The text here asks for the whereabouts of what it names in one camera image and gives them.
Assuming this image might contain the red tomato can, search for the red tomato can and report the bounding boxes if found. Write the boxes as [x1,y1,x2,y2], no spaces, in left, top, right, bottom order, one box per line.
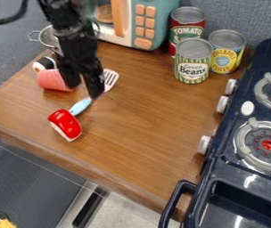
[168,6,208,59]

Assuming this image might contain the silver pot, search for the silver pot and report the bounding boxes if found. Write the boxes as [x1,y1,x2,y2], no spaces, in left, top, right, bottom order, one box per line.
[27,20,103,57]

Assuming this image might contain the red toy sushi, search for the red toy sushi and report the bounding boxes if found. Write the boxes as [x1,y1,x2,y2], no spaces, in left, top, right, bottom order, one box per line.
[47,109,85,143]

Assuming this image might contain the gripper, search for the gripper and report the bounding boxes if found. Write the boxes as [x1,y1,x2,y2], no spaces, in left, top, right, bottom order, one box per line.
[52,26,107,100]

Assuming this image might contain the green beans can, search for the green beans can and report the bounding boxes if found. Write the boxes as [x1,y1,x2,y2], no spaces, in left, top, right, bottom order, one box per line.
[173,37,215,85]

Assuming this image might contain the yellow can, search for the yellow can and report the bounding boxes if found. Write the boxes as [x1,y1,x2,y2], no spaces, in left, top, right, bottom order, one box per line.
[207,28,248,75]

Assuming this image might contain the blue handled slotted spatula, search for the blue handled slotted spatula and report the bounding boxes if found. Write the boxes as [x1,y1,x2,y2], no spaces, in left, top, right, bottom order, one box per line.
[67,68,120,117]

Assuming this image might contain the toy stove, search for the toy stove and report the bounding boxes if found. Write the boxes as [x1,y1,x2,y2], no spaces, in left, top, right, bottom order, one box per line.
[158,37,271,228]

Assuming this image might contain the pink toy sushi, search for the pink toy sushi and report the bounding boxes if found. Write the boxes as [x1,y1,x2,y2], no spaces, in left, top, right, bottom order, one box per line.
[37,68,74,93]

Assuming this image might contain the black cable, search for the black cable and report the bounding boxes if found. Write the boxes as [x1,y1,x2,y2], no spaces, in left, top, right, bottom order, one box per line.
[0,0,31,26]

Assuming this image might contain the black and white toy sushi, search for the black and white toy sushi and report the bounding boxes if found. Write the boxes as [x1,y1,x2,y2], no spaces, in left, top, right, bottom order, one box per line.
[31,55,60,74]

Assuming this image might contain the toy microwave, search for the toy microwave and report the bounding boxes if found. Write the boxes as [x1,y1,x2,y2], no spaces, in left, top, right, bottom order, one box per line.
[92,0,181,52]

